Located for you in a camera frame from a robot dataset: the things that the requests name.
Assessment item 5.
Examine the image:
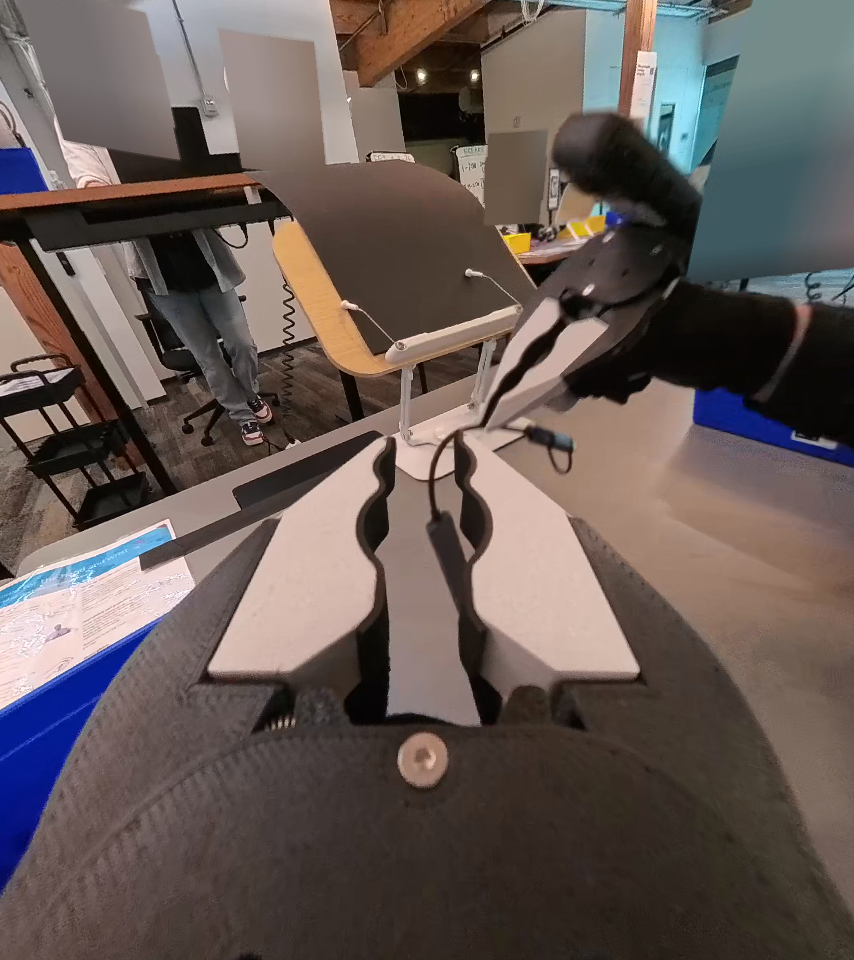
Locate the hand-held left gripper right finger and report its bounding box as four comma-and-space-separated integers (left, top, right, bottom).
454, 431, 641, 712

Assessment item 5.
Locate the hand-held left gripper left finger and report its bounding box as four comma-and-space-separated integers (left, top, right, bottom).
207, 436, 398, 721

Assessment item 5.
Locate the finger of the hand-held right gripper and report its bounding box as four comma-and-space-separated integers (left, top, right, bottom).
481, 298, 572, 430
485, 317, 611, 432

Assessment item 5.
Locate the black cable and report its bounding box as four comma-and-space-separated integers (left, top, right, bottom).
425, 423, 576, 627

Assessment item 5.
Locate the tagged blue plastic bin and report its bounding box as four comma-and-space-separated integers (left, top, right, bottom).
693, 390, 854, 483

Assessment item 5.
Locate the handwritten whiteboard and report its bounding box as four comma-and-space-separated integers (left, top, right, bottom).
455, 142, 489, 207

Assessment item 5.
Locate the printed paper leaflet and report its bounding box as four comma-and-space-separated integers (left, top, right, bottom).
0, 519, 197, 740

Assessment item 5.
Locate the black office chair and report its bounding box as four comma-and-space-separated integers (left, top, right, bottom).
134, 296, 281, 449

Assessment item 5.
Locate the black rolling cart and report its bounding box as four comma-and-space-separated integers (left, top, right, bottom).
0, 354, 152, 530

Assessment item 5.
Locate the brown standing desk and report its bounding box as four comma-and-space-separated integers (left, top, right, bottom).
0, 171, 294, 496

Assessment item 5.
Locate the black coiled cord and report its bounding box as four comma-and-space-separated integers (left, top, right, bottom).
277, 281, 300, 444

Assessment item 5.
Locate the wooden post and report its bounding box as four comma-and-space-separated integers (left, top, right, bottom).
0, 180, 120, 425

